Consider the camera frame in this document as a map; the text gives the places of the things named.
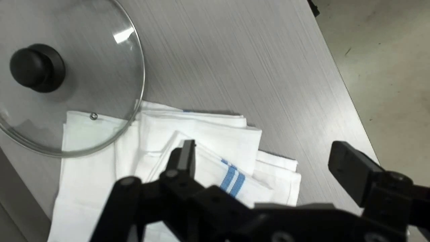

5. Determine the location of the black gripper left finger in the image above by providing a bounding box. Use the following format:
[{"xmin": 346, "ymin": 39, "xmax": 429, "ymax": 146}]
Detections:
[{"xmin": 160, "ymin": 138, "xmax": 199, "ymax": 189}]

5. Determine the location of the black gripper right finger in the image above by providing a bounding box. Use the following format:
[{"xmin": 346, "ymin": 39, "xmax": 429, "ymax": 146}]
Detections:
[{"xmin": 328, "ymin": 140, "xmax": 416, "ymax": 218}]

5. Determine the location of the glass pot lid black knob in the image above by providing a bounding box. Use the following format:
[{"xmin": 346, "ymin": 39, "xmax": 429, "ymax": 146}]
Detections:
[{"xmin": 0, "ymin": 0, "xmax": 148, "ymax": 159}]

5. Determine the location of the white towel with blue stripes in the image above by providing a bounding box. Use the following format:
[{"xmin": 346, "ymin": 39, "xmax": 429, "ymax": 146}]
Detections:
[{"xmin": 46, "ymin": 99, "xmax": 276, "ymax": 242}]

